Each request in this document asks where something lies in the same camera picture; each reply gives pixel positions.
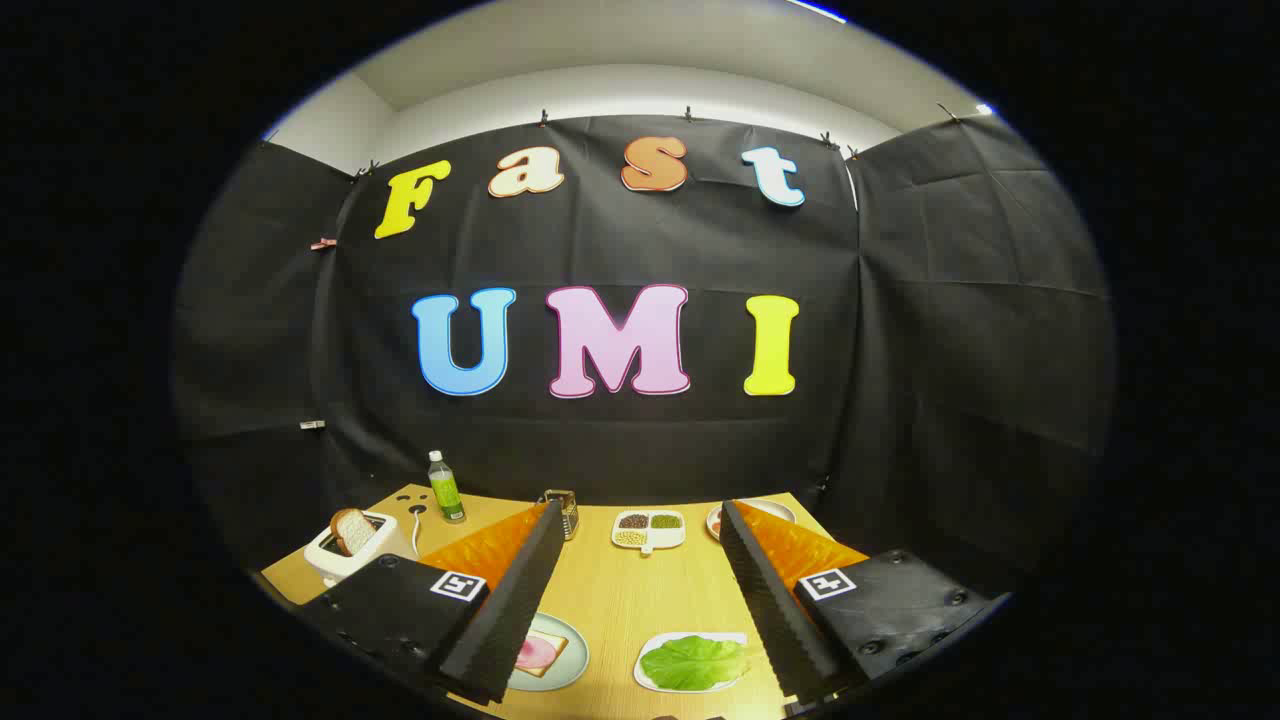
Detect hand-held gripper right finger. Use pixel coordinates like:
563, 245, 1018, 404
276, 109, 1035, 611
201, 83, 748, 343
718, 499, 1013, 706

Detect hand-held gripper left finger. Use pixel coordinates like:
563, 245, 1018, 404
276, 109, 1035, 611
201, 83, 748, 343
300, 500, 568, 706

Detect green lettuce leaf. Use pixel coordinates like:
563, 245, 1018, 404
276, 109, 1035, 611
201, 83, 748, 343
641, 636, 749, 691

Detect white bread slice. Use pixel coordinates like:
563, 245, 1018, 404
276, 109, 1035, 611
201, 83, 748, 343
515, 630, 569, 679
330, 508, 379, 557

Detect pale green round plate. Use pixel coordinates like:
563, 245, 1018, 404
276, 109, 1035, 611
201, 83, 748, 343
507, 612, 591, 693

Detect white oval meat plate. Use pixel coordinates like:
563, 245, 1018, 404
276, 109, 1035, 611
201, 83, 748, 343
706, 499, 797, 542

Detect white square plate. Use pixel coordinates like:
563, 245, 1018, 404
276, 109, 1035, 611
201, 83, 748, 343
633, 631, 751, 694

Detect green label drink bottle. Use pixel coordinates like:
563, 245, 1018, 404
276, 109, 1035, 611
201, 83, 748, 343
428, 450, 467, 524

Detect white divided dish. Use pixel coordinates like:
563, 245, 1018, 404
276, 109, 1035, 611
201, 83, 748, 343
611, 509, 687, 556

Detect white toaster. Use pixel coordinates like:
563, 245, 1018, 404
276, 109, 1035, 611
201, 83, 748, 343
304, 510, 416, 586

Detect black backdrop cloth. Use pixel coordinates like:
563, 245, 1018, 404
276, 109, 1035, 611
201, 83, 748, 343
170, 113, 1116, 601

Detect metal wire utensil holder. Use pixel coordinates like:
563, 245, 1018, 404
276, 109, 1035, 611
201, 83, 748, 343
542, 489, 581, 542

